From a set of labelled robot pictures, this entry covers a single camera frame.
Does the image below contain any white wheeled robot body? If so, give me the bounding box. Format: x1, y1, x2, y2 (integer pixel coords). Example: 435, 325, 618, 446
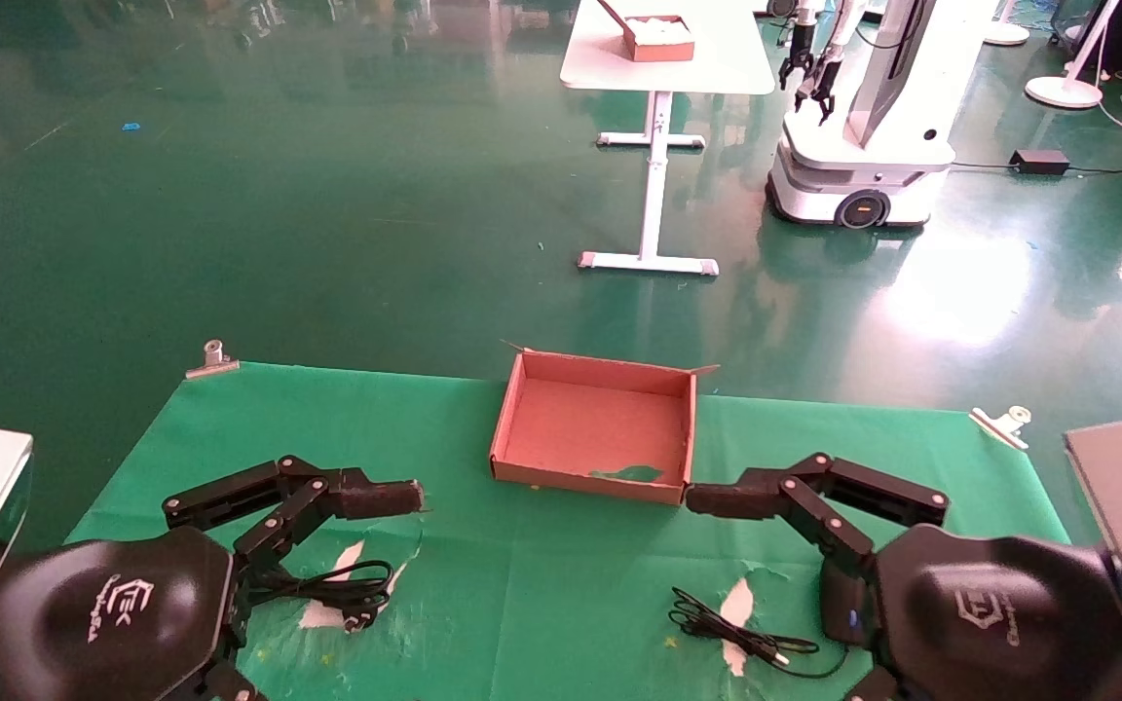
766, 0, 1000, 231

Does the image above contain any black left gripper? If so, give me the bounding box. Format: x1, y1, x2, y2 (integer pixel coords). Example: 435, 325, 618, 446
0, 526, 265, 701

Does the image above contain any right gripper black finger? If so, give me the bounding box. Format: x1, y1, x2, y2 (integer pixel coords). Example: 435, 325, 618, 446
685, 452, 951, 585

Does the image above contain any white stand with pole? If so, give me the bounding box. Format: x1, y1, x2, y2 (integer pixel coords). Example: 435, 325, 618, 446
1025, 0, 1122, 110

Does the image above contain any black power adapter brick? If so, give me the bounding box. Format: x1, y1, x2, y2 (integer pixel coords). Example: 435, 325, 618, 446
1009, 148, 1071, 177

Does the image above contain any white packing material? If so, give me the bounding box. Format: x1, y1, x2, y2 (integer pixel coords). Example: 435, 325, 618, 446
631, 16, 694, 43

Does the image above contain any white round stand base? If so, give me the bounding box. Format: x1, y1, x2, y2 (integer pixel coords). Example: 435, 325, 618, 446
982, 0, 1031, 47

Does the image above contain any small brown flapped cardboard box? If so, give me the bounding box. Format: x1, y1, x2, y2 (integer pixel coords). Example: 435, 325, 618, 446
596, 0, 696, 63

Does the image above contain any silver metal binder clip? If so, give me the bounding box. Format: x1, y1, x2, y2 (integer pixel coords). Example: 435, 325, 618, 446
968, 405, 1032, 452
185, 339, 241, 380

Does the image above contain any black background robot gripper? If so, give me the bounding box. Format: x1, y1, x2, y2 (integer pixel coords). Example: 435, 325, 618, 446
779, 39, 817, 91
807, 56, 841, 125

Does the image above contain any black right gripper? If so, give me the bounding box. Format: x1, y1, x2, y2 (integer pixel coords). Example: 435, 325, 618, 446
843, 524, 1122, 701

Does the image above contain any white pedestal table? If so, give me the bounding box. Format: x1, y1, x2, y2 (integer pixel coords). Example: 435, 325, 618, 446
559, 0, 776, 277

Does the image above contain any green table cloth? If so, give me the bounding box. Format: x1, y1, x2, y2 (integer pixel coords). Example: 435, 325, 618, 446
64, 362, 1073, 701

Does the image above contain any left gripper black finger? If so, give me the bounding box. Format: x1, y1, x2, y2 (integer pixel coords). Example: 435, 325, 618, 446
162, 455, 426, 577

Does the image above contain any open red-brown cardboard box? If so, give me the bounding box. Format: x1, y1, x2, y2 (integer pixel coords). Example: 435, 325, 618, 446
489, 341, 721, 506

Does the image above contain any black floor power cable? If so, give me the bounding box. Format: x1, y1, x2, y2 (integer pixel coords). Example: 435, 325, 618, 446
951, 159, 1122, 178

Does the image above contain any black cable bundle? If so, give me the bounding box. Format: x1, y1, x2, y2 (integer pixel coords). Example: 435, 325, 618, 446
247, 559, 394, 634

